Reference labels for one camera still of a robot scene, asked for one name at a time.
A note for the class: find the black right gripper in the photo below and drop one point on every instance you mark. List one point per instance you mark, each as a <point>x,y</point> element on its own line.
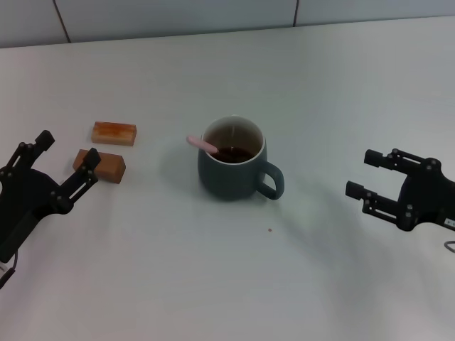
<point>430,195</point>

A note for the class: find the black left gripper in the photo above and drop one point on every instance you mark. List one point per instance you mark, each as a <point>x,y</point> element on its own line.
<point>21,199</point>

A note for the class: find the grey ceramic cup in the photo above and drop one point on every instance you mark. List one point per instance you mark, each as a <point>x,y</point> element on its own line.
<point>227,181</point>

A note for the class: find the arched dark wooden block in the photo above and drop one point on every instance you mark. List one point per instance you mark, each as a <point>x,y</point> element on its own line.
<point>110,167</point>

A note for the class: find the flat light wooden block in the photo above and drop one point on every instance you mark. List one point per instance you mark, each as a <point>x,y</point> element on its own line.
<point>113,133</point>

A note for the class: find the dark coffee liquid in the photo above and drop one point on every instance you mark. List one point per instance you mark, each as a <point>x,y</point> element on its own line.
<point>234,155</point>

